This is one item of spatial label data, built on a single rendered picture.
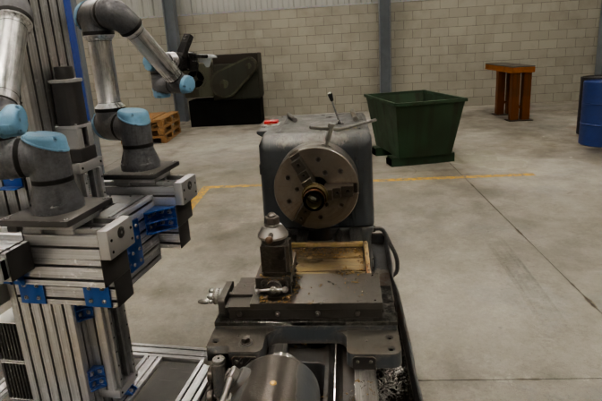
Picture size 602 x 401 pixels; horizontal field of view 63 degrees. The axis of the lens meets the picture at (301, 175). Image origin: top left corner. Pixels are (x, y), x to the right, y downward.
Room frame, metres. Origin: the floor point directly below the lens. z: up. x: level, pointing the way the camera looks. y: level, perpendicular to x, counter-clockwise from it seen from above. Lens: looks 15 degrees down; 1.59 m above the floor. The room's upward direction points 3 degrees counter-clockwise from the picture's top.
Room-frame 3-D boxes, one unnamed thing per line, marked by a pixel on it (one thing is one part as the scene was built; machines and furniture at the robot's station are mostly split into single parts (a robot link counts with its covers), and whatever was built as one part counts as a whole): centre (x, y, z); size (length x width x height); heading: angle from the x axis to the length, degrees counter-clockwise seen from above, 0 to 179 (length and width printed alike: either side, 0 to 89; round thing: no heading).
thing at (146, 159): (1.89, 0.63, 1.21); 0.15 x 0.15 x 0.10
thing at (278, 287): (1.21, 0.08, 0.99); 0.20 x 0.10 x 0.05; 174
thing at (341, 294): (1.18, 0.02, 0.95); 0.43 x 0.17 x 0.05; 84
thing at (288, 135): (2.18, -0.08, 1.06); 0.59 x 0.48 x 0.39; 174
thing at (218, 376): (1.01, 0.22, 0.84); 0.04 x 0.04 x 0.10; 84
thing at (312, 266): (1.50, -0.03, 0.89); 0.36 x 0.30 x 0.04; 84
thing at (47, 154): (1.41, 0.74, 1.33); 0.13 x 0.12 x 0.14; 99
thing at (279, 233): (1.19, 0.08, 1.13); 0.08 x 0.08 x 0.03
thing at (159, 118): (9.47, 2.84, 0.22); 1.25 x 0.86 x 0.44; 179
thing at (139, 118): (1.90, 0.64, 1.33); 0.13 x 0.12 x 0.14; 56
